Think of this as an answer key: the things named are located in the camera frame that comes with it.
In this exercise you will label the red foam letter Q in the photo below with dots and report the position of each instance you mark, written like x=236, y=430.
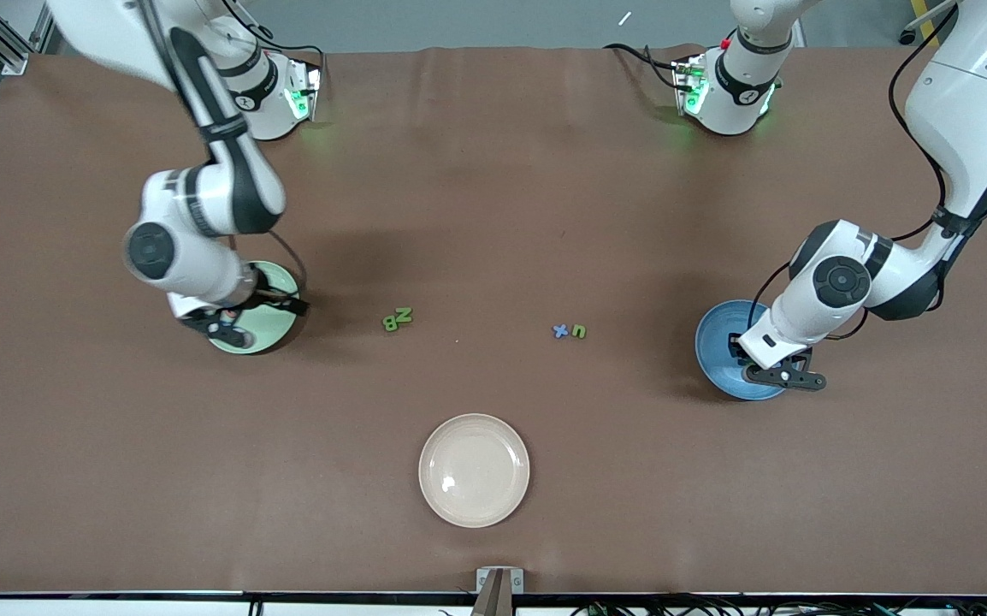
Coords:
x=230, y=317

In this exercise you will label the green foam letter B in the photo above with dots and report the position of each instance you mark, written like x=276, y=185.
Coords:
x=390, y=323

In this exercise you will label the green foam letter N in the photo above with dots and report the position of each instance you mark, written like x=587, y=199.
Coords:
x=404, y=315

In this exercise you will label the green foam lowercase u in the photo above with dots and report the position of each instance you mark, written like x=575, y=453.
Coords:
x=579, y=334

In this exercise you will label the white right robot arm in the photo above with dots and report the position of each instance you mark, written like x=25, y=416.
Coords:
x=203, y=197

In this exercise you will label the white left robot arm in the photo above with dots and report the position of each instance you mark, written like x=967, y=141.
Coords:
x=964, y=111

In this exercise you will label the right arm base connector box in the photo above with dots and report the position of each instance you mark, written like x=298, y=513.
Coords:
x=305, y=90

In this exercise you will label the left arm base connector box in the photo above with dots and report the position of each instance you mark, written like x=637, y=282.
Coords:
x=688, y=85

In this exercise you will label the blue plate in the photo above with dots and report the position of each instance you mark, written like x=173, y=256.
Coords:
x=716, y=359

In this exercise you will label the light green plate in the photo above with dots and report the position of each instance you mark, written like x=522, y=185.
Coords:
x=271, y=329

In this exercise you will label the brown table cover sheet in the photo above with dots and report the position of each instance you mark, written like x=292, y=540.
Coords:
x=493, y=214

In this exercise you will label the beige plate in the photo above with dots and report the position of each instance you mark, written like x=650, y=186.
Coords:
x=474, y=470

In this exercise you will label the black caster wheel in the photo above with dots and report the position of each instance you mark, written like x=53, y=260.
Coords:
x=908, y=37

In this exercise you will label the grey metal camera bracket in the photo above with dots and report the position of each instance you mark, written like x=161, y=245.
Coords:
x=498, y=599

